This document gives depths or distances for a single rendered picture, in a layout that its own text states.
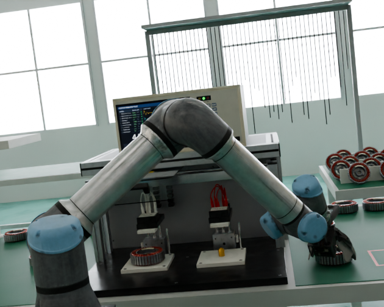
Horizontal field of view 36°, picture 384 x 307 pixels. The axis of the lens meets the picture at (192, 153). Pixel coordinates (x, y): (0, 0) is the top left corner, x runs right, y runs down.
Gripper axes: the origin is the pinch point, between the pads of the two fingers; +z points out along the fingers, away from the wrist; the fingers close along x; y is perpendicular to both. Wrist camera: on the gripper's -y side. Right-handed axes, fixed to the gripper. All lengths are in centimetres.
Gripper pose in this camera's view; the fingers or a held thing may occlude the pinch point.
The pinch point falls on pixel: (333, 255)
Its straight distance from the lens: 192.0
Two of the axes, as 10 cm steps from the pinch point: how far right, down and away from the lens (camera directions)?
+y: -3.4, 7.0, -6.3
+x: 8.7, -0.2, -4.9
